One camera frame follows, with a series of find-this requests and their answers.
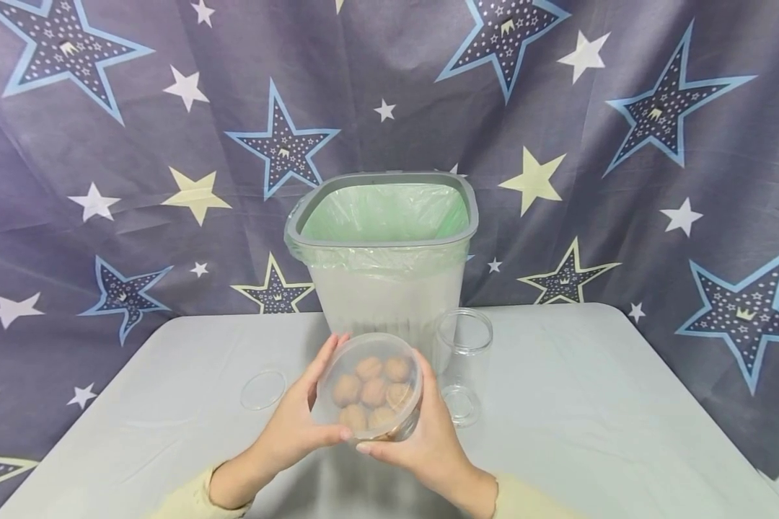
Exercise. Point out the person's right hand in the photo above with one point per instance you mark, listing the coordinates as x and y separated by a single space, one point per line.
428 443

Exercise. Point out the person's left hand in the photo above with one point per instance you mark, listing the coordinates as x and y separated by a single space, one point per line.
292 425

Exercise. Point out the person's right index finger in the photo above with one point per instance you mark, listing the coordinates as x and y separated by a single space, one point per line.
426 389

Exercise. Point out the person's left thumb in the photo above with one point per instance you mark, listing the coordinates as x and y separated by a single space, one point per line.
328 433

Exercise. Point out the person's left index finger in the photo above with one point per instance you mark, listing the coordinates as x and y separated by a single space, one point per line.
328 360

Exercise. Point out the person's right thumb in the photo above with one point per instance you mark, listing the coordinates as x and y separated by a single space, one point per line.
380 450

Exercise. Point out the clear plastic jar with lid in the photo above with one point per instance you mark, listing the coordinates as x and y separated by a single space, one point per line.
370 386

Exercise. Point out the person's right forearm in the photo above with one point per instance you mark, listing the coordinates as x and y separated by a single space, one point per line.
493 497

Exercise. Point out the person's left forearm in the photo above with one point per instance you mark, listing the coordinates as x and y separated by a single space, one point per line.
224 490

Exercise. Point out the empty clear plastic jar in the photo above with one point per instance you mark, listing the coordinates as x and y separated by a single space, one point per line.
462 364

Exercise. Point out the pile of brown walnuts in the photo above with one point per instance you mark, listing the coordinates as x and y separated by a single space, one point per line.
371 393

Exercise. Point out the clear round plastic lid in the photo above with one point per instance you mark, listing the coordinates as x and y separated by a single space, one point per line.
263 390

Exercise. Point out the white plastic trash bin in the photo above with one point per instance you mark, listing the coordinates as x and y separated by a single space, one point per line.
389 303

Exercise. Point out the green plastic bin liner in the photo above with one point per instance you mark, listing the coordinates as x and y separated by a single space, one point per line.
384 213

